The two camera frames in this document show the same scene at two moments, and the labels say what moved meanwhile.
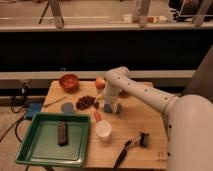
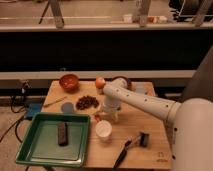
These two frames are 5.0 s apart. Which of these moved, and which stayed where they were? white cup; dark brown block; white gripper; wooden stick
Moved: white gripper
Stayed: wooden stick; white cup; dark brown block
